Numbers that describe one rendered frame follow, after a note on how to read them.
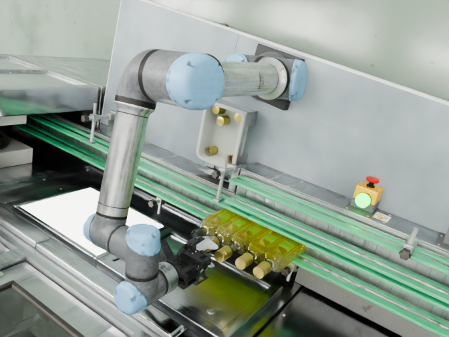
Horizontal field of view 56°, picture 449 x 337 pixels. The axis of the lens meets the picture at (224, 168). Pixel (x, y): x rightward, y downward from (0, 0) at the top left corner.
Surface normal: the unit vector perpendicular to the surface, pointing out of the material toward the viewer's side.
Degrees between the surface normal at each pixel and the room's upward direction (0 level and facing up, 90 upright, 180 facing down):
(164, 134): 0
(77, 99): 90
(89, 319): 90
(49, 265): 90
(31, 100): 90
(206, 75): 78
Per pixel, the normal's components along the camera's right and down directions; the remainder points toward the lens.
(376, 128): -0.55, 0.18
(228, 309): 0.19, -0.93
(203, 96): 0.70, 0.25
